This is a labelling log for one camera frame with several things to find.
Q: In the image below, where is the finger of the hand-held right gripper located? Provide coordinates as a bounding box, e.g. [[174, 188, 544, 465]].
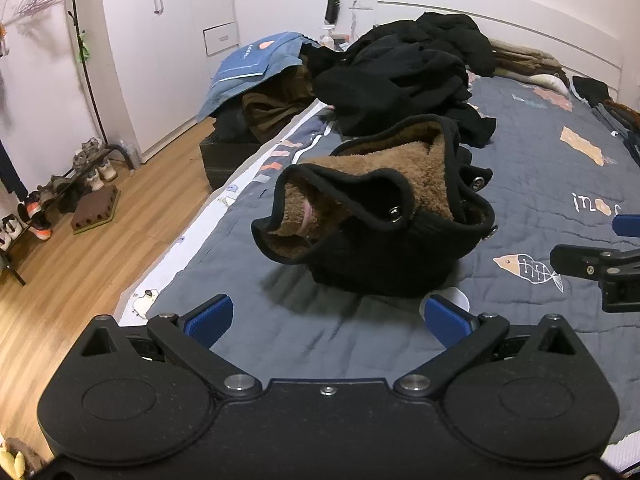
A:
[[612, 213, 640, 237], [549, 243, 640, 314]]

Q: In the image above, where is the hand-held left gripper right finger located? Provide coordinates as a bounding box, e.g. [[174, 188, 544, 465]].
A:
[[394, 294, 583, 400]]

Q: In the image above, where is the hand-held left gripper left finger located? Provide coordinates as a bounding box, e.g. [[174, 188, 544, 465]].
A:
[[77, 294, 263, 401]]

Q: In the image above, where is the black fleece-lined jacket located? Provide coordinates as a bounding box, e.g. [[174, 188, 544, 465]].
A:
[[251, 114, 498, 298]]

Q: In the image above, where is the row of folded clothes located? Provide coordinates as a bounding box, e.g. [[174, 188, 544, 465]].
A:
[[570, 75, 640, 162]]

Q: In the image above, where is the stack of beige folded clothes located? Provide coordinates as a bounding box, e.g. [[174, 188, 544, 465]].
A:
[[487, 38, 569, 84]]

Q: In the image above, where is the pile of black clothes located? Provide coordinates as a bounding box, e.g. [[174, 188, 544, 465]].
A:
[[305, 22, 497, 150]]

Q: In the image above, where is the black clothes rack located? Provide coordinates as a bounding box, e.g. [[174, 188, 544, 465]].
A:
[[0, 0, 142, 287]]

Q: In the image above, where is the grey printed quilt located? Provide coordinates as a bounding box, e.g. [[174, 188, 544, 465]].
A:
[[115, 72, 640, 461]]

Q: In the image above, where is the brown hexagonal mat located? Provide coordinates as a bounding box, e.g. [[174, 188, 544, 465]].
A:
[[70, 185, 121, 235]]

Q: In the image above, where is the black storage box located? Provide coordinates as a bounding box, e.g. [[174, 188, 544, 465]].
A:
[[199, 130, 262, 192]]

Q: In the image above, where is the white pillow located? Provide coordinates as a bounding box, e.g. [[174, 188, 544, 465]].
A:
[[529, 73, 571, 97]]

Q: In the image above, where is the clear water bottle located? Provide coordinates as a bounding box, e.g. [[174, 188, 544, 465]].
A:
[[118, 140, 142, 171]]

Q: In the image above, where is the row of shoes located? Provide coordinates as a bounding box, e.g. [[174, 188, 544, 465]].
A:
[[0, 137, 121, 253]]

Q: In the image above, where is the dark grey garment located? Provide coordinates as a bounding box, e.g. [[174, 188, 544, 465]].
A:
[[214, 107, 251, 144]]

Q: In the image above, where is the brown garment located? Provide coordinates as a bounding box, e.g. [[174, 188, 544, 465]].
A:
[[242, 65, 317, 144]]

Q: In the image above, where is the yellow plush toy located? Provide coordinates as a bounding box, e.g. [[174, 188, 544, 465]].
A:
[[0, 437, 29, 480]]

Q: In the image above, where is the white bed headboard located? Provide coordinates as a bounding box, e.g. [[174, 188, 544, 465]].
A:
[[367, 0, 626, 98]]

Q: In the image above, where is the black puffy coat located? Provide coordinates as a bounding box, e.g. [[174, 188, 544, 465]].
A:
[[370, 12, 497, 78]]

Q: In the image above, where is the white wardrobe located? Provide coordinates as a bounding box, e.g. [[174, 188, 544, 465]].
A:
[[97, 0, 242, 164]]

